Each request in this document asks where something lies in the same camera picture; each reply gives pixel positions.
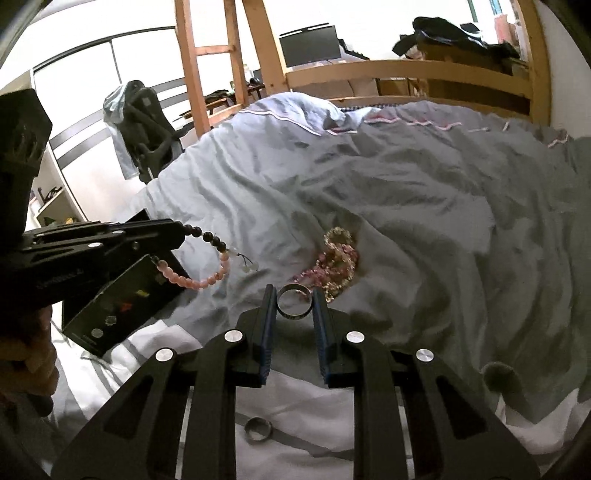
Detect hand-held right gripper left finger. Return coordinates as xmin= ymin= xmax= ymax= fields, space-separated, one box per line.
xmin=51 ymin=285 xmax=278 ymax=480

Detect dark clothes pile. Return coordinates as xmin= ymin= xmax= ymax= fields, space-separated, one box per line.
xmin=392 ymin=16 xmax=522 ymax=62

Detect grey duvet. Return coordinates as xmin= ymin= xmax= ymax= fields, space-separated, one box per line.
xmin=124 ymin=91 xmax=591 ymax=426

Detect wooden desk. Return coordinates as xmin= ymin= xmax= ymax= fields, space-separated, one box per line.
xmin=174 ymin=83 xmax=265 ymax=127

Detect pink crystal bead bracelets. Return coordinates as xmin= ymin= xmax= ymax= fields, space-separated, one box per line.
xmin=293 ymin=247 xmax=362 ymax=304

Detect white wardrobe with black stripes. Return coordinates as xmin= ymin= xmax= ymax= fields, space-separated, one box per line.
xmin=30 ymin=27 xmax=197 ymax=223

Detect light blue cloth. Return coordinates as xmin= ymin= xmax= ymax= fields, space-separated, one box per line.
xmin=103 ymin=85 xmax=140 ymax=180

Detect white striped bed sheet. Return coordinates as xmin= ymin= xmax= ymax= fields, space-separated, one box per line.
xmin=48 ymin=318 xmax=580 ymax=480

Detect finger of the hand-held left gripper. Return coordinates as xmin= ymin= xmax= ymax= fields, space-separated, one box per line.
xmin=16 ymin=243 xmax=160 ymax=296
xmin=22 ymin=220 xmax=188 ymax=251

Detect black computer monitor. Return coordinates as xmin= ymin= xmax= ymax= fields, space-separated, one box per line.
xmin=279 ymin=25 xmax=343 ymax=68

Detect gold bead bracelet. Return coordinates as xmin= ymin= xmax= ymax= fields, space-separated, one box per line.
xmin=323 ymin=226 xmax=360 ymax=253

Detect wooden ladder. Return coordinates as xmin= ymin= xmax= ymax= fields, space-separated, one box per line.
xmin=174 ymin=0 xmax=251 ymax=140

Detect pink and black bead bracelet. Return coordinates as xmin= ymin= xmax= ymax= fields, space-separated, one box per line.
xmin=154 ymin=223 xmax=260 ymax=292

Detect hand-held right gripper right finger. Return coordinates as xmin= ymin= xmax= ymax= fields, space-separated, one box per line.
xmin=313 ymin=288 xmax=541 ymax=480

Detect black jewelry box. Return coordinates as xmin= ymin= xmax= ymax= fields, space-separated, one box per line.
xmin=61 ymin=209 xmax=195 ymax=357

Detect dark metal ring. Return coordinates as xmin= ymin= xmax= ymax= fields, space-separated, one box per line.
xmin=243 ymin=416 xmax=274 ymax=445

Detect black office chair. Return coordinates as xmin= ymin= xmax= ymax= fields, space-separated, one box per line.
xmin=116 ymin=80 xmax=186 ymax=185

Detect silver ring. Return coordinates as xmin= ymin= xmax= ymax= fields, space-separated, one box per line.
xmin=277 ymin=283 xmax=314 ymax=320

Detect wooden bed frame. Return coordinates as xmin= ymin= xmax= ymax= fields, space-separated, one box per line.
xmin=240 ymin=0 xmax=555 ymax=126

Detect person's left hand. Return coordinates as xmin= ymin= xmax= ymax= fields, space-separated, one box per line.
xmin=0 ymin=305 xmax=60 ymax=403

